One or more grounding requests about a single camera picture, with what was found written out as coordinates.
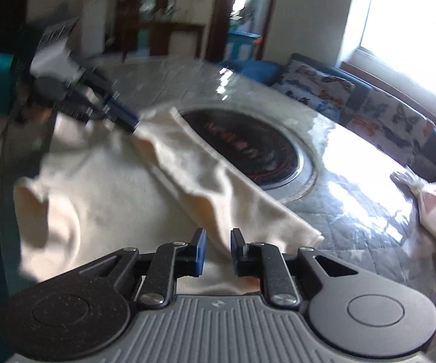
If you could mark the round black induction cooktop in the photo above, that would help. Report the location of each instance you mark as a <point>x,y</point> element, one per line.
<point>256,147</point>

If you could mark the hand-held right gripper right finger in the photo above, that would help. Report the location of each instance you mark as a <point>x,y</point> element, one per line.
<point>236,253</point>

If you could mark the white gloves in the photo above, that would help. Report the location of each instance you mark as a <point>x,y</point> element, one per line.
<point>407,179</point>

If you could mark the blue sofa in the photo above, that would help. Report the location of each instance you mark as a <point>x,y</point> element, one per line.
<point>256,70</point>

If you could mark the butterfly print cushion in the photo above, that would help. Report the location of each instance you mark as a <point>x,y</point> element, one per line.
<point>309,83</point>
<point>392,121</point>

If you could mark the dark wooden cabinet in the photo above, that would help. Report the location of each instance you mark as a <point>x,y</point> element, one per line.
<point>172,37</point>

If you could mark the blue cabinet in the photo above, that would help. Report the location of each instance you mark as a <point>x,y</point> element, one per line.
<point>242,45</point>

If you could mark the window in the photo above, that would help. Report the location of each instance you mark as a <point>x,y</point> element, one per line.
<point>411,26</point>

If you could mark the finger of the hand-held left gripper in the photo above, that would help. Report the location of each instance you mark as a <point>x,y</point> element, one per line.
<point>100,115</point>
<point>117,102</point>

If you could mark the cream sweatshirt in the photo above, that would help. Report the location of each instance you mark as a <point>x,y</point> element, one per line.
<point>108,196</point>

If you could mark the person's left hand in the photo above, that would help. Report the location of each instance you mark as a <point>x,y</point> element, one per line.
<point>40,113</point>

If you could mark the wooden door frame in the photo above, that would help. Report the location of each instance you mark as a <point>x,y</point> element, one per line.
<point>218,26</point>

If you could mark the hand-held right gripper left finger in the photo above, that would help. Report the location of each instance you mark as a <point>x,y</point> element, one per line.
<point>201,253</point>

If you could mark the white fridge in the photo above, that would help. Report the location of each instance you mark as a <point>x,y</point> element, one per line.
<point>95,26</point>

